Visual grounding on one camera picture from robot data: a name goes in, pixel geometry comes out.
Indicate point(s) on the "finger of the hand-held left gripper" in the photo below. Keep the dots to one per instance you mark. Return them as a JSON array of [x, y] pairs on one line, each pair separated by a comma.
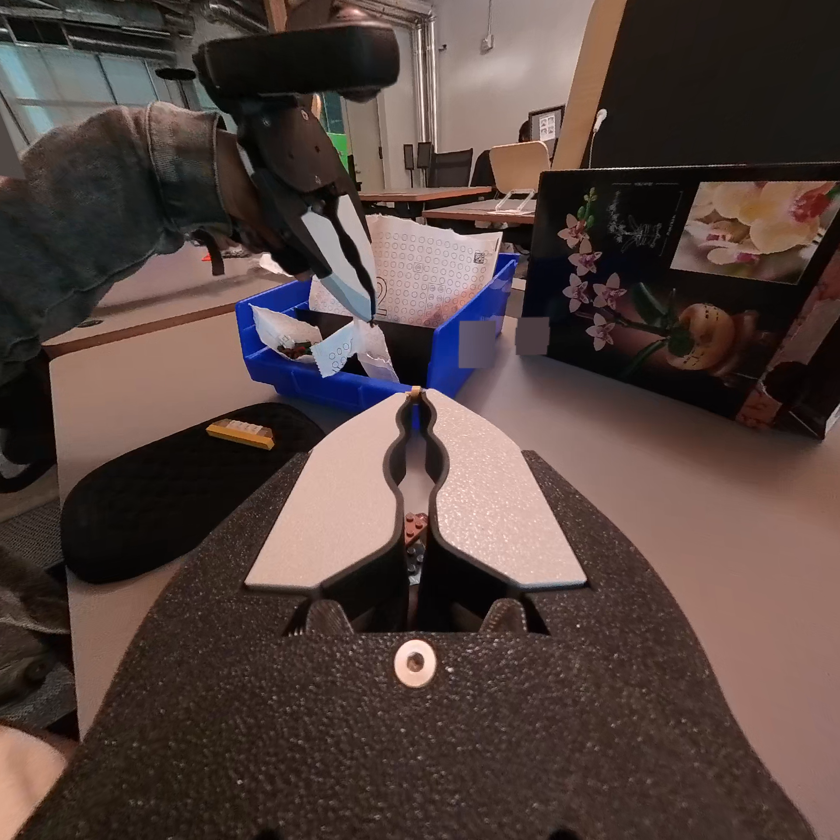
[[359, 243], [331, 262]]

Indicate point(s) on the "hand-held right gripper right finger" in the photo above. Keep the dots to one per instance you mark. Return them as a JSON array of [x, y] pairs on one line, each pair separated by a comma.
[[505, 518]]

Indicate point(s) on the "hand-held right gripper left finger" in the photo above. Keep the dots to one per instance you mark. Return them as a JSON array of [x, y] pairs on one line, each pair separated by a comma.
[[328, 518]]

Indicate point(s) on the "white printed paper bag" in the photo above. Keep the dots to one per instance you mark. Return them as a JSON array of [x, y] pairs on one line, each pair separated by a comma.
[[433, 269]]

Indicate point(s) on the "round brown orange lego build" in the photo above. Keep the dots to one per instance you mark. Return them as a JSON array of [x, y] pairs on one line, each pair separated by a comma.
[[415, 531]]

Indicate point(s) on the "torn white paper bag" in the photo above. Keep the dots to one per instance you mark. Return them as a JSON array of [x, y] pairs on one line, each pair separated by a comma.
[[341, 351]]

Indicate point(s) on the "blue bin with lego pieces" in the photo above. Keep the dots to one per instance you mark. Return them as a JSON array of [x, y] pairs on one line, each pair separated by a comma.
[[459, 315]]

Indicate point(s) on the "person's left forearm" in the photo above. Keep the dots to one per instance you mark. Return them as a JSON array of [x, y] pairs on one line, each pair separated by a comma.
[[98, 190]]

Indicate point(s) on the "pile of small lego pieces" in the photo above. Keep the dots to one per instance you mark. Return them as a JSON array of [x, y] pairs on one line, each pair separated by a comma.
[[296, 350]]

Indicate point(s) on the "yellow tan lego plate build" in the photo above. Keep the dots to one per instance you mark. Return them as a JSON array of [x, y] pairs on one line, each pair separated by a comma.
[[239, 433]]

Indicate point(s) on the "wooden edged white table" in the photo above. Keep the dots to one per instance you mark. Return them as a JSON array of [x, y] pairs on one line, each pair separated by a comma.
[[472, 213]]

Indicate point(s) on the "black mesh back chair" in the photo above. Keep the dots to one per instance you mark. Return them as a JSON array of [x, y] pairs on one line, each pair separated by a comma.
[[449, 167]]

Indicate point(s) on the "clear plastic stand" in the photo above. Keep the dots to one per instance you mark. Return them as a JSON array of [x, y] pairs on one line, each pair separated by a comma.
[[515, 200]]

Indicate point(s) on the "black quilted armrest pad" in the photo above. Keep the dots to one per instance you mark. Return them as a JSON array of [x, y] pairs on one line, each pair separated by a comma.
[[164, 499]]

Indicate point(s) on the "black framed monitor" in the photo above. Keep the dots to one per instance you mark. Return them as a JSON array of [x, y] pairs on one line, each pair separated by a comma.
[[546, 123]]

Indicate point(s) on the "white tipped thin rod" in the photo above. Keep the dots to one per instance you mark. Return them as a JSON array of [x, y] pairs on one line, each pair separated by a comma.
[[596, 138]]

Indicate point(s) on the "dark brown printed box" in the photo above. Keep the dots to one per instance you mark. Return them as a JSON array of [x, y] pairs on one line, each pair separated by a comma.
[[656, 295]]

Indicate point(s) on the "person's beige shirt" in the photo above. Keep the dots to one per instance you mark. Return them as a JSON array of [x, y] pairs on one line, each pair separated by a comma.
[[29, 781]]

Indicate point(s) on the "black panel with beige edge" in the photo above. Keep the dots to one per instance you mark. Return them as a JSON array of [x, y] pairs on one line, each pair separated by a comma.
[[722, 79]]

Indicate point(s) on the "silver wall pipes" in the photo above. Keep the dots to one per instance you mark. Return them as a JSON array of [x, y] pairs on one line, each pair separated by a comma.
[[423, 79]]

